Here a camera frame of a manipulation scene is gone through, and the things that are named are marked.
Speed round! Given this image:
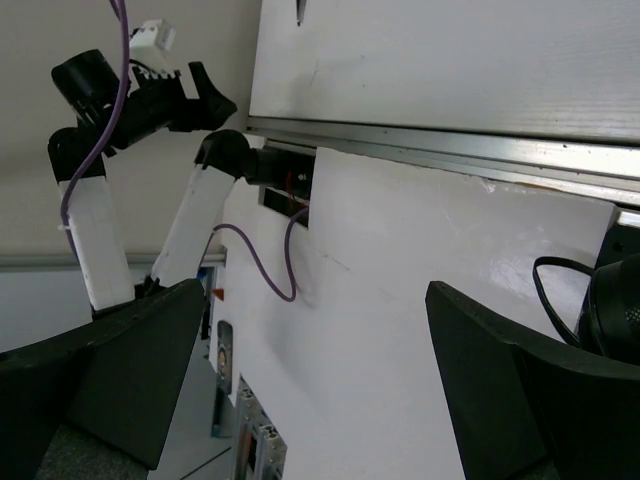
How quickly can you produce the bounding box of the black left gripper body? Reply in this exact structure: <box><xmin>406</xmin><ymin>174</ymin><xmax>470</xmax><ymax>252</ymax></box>
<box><xmin>51</xmin><ymin>49</ymin><xmax>237</xmax><ymax>150</ymax></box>

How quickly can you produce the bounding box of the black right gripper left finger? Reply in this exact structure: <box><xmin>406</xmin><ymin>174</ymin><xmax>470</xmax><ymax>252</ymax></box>
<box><xmin>1</xmin><ymin>279</ymin><xmax>205</xmax><ymax>479</ymax></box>

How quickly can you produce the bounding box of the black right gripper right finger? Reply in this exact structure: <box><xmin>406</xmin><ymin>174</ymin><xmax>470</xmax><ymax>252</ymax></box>
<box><xmin>425</xmin><ymin>281</ymin><xmax>639</xmax><ymax>479</ymax></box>

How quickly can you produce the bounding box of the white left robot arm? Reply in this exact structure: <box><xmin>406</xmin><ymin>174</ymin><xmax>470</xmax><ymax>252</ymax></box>
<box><xmin>48</xmin><ymin>49</ymin><xmax>315</xmax><ymax>313</ymax></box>

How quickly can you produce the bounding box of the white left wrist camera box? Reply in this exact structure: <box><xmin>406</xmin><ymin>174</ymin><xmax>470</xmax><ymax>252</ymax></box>
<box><xmin>129</xmin><ymin>19</ymin><xmax>176</xmax><ymax>70</ymax></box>

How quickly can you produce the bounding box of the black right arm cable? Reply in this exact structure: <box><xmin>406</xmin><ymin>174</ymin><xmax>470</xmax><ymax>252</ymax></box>
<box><xmin>532</xmin><ymin>255</ymin><xmax>601</xmax><ymax>347</ymax></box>

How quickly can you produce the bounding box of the aluminium table edge rail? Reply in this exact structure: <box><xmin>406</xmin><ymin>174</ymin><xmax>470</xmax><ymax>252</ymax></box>
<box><xmin>247</xmin><ymin>117</ymin><xmax>639</xmax><ymax>207</ymax></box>

